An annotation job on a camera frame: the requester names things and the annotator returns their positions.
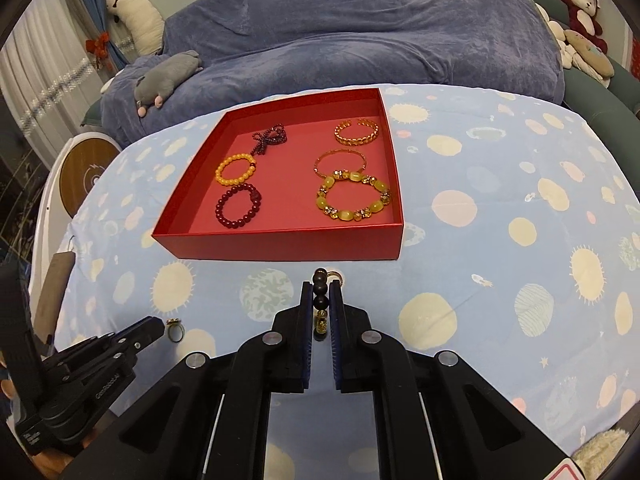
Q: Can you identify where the yellow bead bracelet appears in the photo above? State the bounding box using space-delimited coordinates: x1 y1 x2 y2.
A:
214 154 257 186

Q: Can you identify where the wide gold cuff bracelet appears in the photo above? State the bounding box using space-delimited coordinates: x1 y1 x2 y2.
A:
334 117 381 147

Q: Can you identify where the dark red bead bracelet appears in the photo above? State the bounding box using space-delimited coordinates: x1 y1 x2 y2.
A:
215 183 262 225

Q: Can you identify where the black bead bracelet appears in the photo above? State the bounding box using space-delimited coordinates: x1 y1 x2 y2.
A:
310 268 331 344

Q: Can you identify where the green sofa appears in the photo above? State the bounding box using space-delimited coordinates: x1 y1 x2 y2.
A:
492 0 640 126

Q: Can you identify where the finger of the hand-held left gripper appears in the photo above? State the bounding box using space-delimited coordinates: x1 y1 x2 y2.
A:
65 324 166 386
47 316 156 368

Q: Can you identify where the purple bead strand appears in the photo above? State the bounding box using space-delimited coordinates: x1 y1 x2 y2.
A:
251 127 289 157

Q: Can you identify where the yellow stone bracelet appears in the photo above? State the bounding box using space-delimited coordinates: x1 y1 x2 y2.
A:
315 169 392 223

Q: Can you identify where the blue curtain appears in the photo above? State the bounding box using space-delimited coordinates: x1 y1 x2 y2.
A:
65 0 131 81

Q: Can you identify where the small white plush toy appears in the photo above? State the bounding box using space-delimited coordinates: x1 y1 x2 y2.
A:
535 2 576 69

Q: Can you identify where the beige round plush toy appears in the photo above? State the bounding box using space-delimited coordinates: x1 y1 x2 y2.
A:
565 27 615 89

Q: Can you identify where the red monkey plush toy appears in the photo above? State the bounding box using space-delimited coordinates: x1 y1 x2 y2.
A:
559 0 608 56

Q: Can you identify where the red cardboard box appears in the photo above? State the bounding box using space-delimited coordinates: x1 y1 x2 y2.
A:
152 87 405 262

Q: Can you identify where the white sheer curtain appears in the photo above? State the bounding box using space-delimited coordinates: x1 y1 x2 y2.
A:
0 0 101 167

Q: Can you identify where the grey plush toy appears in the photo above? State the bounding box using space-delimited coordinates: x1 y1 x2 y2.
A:
134 50 204 118

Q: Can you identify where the blue velvet blanket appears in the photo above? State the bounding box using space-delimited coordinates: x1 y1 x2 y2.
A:
100 0 566 146

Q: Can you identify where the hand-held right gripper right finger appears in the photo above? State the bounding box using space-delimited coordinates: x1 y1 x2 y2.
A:
327 282 573 480

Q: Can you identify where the red curtain tie bow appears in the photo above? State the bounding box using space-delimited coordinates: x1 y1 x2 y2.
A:
85 31 111 59

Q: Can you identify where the light blue planet-print sheet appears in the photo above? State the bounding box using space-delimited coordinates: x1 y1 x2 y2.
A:
30 82 640 480

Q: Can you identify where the thin gold bangle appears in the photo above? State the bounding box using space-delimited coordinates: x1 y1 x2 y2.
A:
313 150 370 176

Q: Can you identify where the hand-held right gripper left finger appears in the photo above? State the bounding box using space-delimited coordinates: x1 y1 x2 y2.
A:
60 281 315 480

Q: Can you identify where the white fluffy blanket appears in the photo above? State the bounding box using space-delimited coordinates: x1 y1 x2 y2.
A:
572 427 632 480

